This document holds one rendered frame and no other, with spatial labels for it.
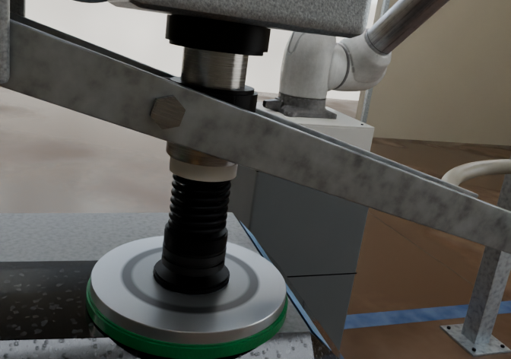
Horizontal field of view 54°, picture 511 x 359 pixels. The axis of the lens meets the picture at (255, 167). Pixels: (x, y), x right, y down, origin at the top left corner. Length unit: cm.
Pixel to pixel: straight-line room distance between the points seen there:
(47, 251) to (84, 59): 32
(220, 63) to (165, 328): 25
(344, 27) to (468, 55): 684
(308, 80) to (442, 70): 555
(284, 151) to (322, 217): 107
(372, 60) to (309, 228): 56
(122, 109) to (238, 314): 23
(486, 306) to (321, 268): 86
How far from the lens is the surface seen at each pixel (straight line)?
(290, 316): 57
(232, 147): 46
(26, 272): 63
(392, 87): 660
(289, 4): 40
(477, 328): 231
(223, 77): 47
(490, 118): 775
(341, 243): 162
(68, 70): 42
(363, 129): 154
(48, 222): 76
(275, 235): 150
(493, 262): 220
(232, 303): 52
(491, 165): 106
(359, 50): 163
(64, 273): 62
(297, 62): 154
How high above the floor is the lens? 112
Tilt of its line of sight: 15 degrees down
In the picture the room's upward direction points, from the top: 8 degrees clockwise
